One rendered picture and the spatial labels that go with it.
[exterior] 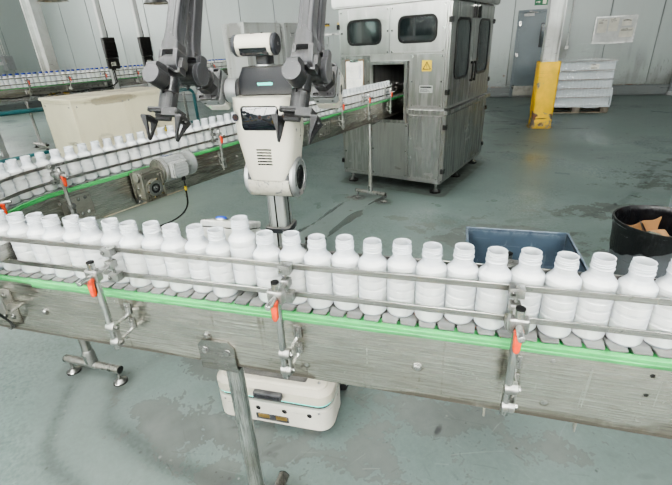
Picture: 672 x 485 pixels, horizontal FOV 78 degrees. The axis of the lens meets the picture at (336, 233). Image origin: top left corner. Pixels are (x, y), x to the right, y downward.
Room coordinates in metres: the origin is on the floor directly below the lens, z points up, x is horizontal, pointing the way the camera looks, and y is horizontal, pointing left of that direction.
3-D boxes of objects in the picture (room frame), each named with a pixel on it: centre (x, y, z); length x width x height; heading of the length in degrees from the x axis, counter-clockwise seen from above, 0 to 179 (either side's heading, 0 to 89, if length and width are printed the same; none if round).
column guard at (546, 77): (7.58, -3.79, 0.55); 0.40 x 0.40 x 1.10; 74
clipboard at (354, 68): (4.75, -0.28, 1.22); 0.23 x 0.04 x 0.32; 56
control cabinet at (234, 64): (7.09, 1.14, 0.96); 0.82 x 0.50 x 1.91; 146
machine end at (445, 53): (5.16, -1.06, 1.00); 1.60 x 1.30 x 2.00; 146
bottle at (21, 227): (1.02, 0.84, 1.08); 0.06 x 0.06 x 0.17
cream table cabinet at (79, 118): (4.64, 2.34, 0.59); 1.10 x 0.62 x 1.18; 146
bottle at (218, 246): (0.85, 0.27, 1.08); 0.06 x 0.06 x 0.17
